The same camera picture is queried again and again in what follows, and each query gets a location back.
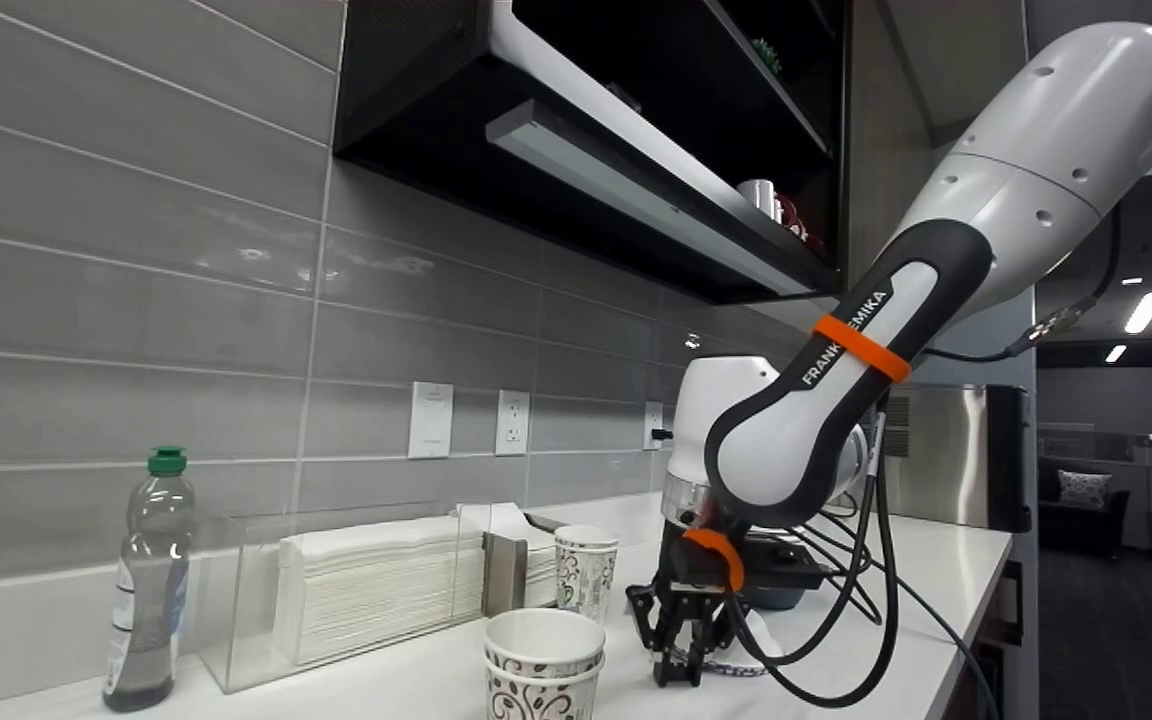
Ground black power cable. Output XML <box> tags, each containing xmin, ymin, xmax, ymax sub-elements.
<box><xmin>648</xmin><ymin>421</ymin><xmax>1007</xmax><ymax>720</ymax></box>

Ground clear acrylic napkin holder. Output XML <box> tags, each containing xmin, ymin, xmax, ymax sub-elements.
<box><xmin>196</xmin><ymin>510</ymin><xmax>492</xmax><ymax>697</ymax></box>

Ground green-capped dish soap bottle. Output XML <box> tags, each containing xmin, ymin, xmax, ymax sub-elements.
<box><xmin>101</xmin><ymin>443</ymin><xmax>200</xmax><ymax>716</ymax></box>

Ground white mug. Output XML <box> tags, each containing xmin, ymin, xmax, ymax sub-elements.
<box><xmin>737</xmin><ymin>176</ymin><xmax>787</xmax><ymax>229</ymax></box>

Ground black open shelf cabinet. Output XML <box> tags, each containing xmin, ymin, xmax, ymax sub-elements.
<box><xmin>332</xmin><ymin>0</ymin><xmax>857</xmax><ymax>306</ymax></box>

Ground white napkin stack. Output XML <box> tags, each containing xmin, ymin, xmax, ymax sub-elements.
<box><xmin>271</xmin><ymin>515</ymin><xmax>488</xmax><ymax>669</ymax></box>

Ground stainless steel appliance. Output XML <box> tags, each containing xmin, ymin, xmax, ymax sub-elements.
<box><xmin>873</xmin><ymin>380</ymin><xmax>1039</xmax><ymax>535</ymax></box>

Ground white folded napkins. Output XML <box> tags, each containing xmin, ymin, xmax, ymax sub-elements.
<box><xmin>452</xmin><ymin>500</ymin><xmax>563</xmax><ymax>610</ymax></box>

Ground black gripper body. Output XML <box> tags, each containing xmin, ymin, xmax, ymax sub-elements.
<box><xmin>655</xmin><ymin>515</ymin><xmax>791</xmax><ymax>598</ymax></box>

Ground long ceiling light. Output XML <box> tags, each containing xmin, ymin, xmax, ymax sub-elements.
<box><xmin>1119</xmin><ymin>287</ymin><xmax>1152</xmax><ymax>338</ymax></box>

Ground small green item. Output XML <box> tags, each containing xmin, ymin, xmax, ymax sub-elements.
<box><xmin>747</xmin><ymin>32</ymin><xmax>787</xmax><ymax>79</ymax></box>

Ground grey wall cabinet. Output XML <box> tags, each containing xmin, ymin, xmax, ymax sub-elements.
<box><xmin>747</xmin><ymin>0</ymin><xmax>1032</xmax><ymax>352</ymax></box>

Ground dark armchair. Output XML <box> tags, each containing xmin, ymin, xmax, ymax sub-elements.
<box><xmin>1034</xmin><ymin>457</ymin><xmax>1135</xmax><ymax>559</ymax></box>

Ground orange cable strap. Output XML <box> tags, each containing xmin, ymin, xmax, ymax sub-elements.
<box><xmin>680</xmin><ymin>522</ymin><xmax>752</xmax><ymax>597</ymax></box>
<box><xmin>809</xmin><ymin>306</ymin><xmax>916</xmax><ymax>389</ymax></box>

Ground light cushion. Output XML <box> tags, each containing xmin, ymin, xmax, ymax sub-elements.
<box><xmin>1054</xmin><ymin>465</ymin><xmax>1115</xmax><ymax>510</ymax></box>

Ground white wall outlet plate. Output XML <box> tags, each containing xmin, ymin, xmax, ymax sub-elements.
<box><xmin>405</xmin><ymin>380</ymin><xmax>455</xmax><ymax>461</ymax></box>
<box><xmin>638</xmin><ymin>401</ymin><xmax>671</xmax><ymax>451</ymax></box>
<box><xmin>492</xmin><ymin>389</ymin><xmax>530</xmax><ymax>457</ymax></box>

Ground patterned paper cup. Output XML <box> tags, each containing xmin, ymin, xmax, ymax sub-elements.
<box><xmin>552</xmin><ymin>522</ymin><xmax>623</xmax><ymax>629</ymax></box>
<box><xmin>481</xmin><ymin>605</ymin><xmax>606</xmax><ymax>687</ymax></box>
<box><xmin>481</xmin><ymin>654</ymin><xmax>603</xmax><ymax>720</ymax></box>

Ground small red item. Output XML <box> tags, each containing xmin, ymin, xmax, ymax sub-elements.
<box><xmin>779</xmin><ymin>196</ymin><xmax>819</xmax><ymax>246</ymax></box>

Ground brown napkin stack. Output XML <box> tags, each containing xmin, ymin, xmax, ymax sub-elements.
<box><xmin>474</xmin><ymin>528</ymin><xmax>530</xmax><ymax>620</ymax></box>

